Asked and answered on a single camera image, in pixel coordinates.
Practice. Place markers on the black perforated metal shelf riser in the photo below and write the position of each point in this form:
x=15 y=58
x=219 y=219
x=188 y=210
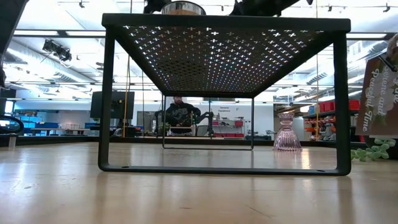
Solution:
x=217 y=62

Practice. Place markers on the blue plastic storage bins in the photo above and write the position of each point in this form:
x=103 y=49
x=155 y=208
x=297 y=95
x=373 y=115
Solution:
x=31 y=119

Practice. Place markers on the red plastic storage bin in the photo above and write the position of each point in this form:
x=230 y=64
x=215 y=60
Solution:
x=354 y=104
x=327 y=106

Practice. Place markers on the person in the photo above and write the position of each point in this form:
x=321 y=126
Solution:
x=180 y=115

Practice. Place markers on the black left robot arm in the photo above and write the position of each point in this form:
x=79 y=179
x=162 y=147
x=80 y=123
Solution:
x=7 y=15

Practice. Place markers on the silver metal candle holder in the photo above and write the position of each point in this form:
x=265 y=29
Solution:
x=183 y=8

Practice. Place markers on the brown printed sign card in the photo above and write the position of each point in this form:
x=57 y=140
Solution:
x=377 y=96

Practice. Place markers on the long background work desk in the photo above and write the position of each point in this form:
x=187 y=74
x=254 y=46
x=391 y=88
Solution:
x=59 y=129

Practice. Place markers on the large black wall monitor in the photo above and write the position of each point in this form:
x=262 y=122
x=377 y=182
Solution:
x=102 y=105

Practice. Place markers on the pink ribbed glass candle holder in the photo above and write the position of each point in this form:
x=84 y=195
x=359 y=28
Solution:
x=286 y=138

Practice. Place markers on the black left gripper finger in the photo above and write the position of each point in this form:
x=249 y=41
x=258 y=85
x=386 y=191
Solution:
x=155 y=5

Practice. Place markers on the green artificial succulent plant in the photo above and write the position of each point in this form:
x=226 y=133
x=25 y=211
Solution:
x=374 y=151

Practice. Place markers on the black aluminium table frame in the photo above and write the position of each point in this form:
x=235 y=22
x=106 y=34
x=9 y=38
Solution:
x=62 y=140

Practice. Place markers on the black background robot arm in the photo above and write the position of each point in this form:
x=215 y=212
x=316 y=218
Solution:
x=206 y=119

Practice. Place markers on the black ceiling mounted device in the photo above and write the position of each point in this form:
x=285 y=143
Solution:
x=57 y=50

